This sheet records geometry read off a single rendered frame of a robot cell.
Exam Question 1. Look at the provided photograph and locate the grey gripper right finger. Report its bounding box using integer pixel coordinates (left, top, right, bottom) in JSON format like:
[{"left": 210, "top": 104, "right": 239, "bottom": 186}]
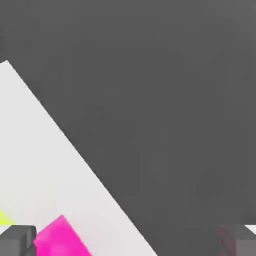
[{"left": 217, "top": 224, "right": 256, "bottom": 256}]

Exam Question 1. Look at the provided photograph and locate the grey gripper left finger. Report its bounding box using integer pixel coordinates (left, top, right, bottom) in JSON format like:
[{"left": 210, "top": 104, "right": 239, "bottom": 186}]
[{"left": 0, "top": 224, "right": 38, "bottom": 256}]

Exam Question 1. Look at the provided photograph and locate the large yellow box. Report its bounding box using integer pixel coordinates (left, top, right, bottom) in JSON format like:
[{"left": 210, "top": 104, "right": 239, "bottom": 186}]
[{"left": 0, "top": 209, "right": 17, "bottom": 226}]

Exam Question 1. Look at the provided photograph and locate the large magenta box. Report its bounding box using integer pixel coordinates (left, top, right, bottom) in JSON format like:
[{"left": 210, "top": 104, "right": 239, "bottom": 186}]
[{"left": 33, "top": 214, "right": 93, "bottom": 256}]

